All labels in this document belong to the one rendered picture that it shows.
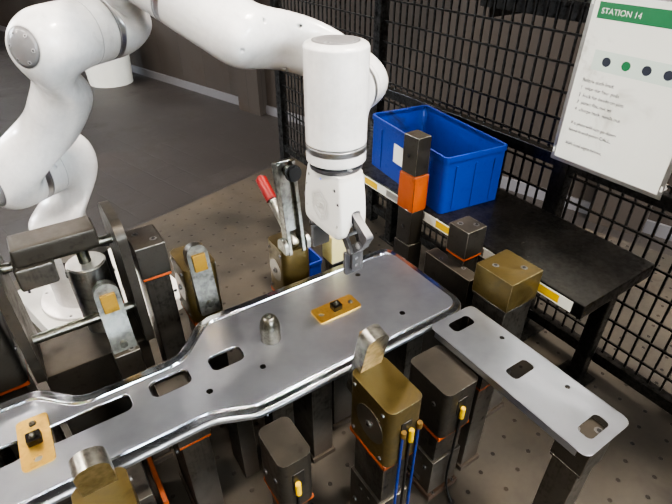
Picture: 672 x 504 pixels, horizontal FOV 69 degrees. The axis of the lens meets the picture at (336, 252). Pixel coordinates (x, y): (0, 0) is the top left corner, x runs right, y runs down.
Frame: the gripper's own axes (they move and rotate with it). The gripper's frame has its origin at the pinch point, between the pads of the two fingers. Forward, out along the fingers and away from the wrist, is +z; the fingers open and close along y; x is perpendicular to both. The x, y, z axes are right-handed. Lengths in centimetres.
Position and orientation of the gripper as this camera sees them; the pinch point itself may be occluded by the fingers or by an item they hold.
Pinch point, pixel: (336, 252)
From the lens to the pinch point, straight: 78.1
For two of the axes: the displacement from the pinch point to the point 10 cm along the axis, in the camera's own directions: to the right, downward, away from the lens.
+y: 5.5, 4.7, -6.9
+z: 0.0, 8.3, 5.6
